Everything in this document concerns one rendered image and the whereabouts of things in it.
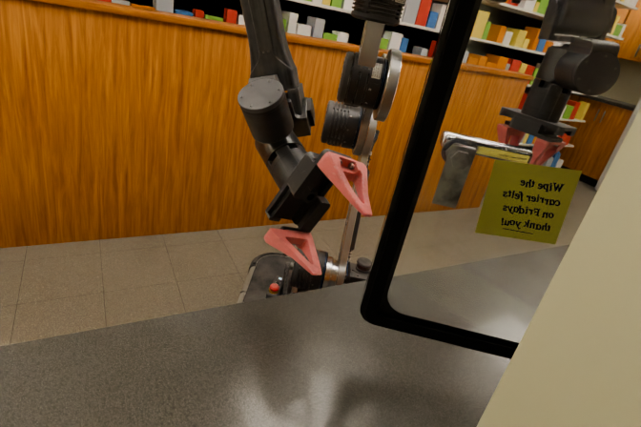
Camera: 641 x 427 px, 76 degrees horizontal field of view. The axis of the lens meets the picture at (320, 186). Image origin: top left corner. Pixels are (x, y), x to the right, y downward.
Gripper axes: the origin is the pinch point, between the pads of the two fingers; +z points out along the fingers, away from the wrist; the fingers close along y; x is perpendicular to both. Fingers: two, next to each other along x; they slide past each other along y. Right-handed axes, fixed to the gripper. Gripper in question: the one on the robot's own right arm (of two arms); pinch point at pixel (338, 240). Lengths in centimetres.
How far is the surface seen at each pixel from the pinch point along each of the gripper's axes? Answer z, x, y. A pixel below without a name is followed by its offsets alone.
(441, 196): 5.9, -0.8, 12.2
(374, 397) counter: 14.1, 3.0, -8.4
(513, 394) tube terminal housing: 21.6, -9.9, 10.3
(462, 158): 5.5, -1.8, 16.1
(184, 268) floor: -104, 66, -125
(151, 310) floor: -80, 44, -125
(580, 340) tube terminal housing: 21.6, -11.6, 15.4
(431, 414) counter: 17.9, 7.1, -6.0
